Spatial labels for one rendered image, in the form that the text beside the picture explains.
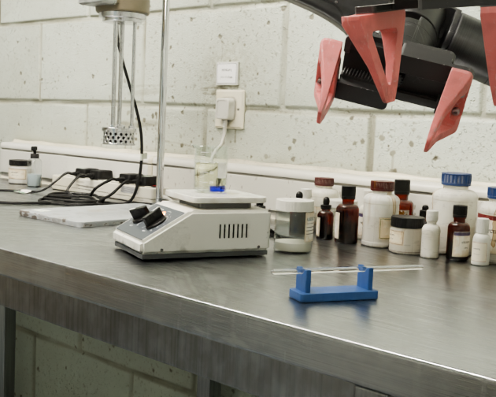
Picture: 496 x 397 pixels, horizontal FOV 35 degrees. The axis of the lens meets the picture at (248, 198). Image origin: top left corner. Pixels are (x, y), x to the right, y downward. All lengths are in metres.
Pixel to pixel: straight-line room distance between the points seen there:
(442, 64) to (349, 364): 0.29
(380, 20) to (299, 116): 0.98
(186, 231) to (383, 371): 0.46
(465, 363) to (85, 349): 1.63
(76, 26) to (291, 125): 0.79
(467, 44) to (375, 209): 0.54
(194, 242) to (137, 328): 0.17
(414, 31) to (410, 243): 0.55
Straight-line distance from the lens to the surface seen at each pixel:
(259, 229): 1.15
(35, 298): 1.19
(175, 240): 1.10
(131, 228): 1.16
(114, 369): 2.15
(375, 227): 1.32
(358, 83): 0.78
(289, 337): 0.79
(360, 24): 0.64
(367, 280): 0.93
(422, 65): 0.75
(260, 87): 1.71
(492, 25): 0.59
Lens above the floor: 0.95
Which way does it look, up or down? 6 degrees down
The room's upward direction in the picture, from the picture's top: 3 degrees clockwise
